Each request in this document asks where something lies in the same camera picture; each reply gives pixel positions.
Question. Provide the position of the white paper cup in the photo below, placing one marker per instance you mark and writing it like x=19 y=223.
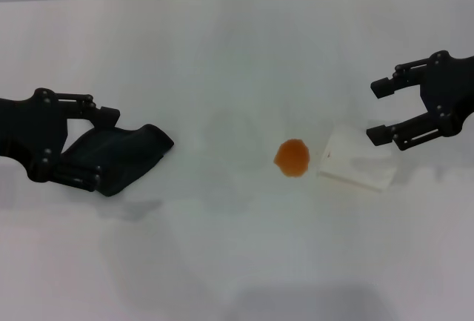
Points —
x=352 y=161

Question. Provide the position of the orange liquid stain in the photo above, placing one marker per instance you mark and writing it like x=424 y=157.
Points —
x=292 y=158

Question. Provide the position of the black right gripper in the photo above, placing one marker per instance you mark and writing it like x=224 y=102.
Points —
x=452 y=87

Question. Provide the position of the dark blue rag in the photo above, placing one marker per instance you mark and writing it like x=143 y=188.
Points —
x=126 y=150

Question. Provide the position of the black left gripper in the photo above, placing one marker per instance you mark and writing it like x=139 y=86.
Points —
x=33 y=132

